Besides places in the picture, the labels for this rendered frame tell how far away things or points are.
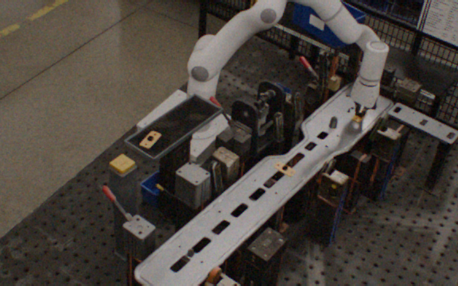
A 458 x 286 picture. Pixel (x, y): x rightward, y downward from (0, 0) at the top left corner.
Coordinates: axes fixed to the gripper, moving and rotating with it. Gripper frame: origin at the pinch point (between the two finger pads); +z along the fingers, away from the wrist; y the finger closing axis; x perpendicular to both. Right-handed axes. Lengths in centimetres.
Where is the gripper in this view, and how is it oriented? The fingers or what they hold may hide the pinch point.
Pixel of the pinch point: (360, 111)
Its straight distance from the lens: 271.4
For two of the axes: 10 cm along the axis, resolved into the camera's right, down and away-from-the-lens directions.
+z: -0.7, 7.5, 6.6
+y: 7.8, 4.5, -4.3
